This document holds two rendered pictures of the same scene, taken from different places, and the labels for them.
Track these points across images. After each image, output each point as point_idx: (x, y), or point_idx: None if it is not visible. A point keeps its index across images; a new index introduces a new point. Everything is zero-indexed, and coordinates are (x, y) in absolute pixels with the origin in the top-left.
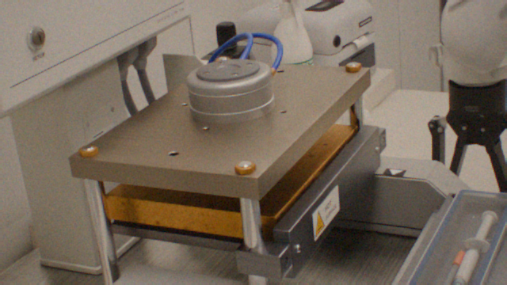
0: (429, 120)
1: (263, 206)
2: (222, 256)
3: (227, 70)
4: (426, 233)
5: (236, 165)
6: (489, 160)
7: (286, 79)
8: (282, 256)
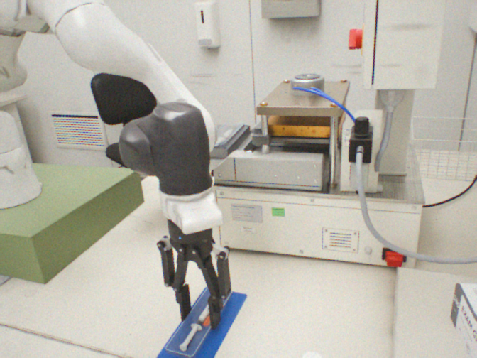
0: (228, 247)
1: None
2: (324, 167)
3: (306, 76)
4: (238, 138)
5: (288, 79)
6: (188, 261)
7: (293, 101)
8: None
